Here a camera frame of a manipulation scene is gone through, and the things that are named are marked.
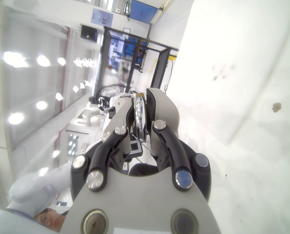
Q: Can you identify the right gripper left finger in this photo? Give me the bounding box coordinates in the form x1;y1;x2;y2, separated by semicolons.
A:
70;94;137;204

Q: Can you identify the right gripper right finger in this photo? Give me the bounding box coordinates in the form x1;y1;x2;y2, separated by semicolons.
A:
145;88;212;202

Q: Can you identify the blue partition panel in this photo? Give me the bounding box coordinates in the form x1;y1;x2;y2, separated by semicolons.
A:
130;0;158;24

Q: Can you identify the black metal frame enclosure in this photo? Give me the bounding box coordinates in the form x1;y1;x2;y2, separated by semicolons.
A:
93;26;179;94

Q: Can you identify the black wall box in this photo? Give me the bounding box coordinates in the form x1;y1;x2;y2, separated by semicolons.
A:
81;25;98;43

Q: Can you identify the black cable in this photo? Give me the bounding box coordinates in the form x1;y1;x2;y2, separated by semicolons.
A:
89;85;132;104

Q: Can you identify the silver metal key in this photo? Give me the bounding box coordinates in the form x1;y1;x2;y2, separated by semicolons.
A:
134;93;146;143

